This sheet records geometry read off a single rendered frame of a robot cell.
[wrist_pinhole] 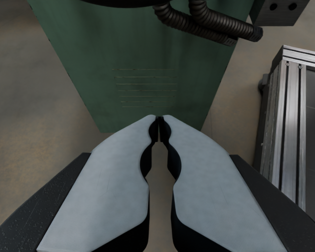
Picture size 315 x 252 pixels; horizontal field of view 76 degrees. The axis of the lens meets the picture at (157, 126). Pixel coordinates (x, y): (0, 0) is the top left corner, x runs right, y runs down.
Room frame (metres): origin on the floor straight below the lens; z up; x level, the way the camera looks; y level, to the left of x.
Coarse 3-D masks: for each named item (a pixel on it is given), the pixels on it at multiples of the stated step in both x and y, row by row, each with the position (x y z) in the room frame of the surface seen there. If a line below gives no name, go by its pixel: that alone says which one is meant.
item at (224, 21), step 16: (192, 0) 0.27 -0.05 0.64; (160, 16) 0.27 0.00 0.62; (176, 16) 0.27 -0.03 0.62; (192, 16) 0.27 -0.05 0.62; (208, 16) 0.27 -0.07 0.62; (224, 16) 0.29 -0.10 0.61; (192, 32) 0.28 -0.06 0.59; (208, 32) 0.29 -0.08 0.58; (224, 32) 0.28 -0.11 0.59; (240, 32) 0.29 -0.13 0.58; (256, 32) 0.30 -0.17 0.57
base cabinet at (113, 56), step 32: (32, 0) 0.40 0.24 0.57; (64, 0) 0.39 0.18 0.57; (224, 0) 0.39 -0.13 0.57; (64, 32) 0.39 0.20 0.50; (96, 32) 0.39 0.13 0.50; (128, 32) 0.39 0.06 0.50; (160, 32) 0.39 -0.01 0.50; (64, 64) 0.40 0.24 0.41; (96, 64) 0.39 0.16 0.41; (128, 64) 0.39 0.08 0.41; (160, 64) 0.39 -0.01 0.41; (192, 64) 0.39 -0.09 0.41; (224, 64) 0.40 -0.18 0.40; (96, 96) 0.39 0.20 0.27; (128, 96) 0.39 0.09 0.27; (160, 96) 0.39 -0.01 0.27; (192, 96) 0.39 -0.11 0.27
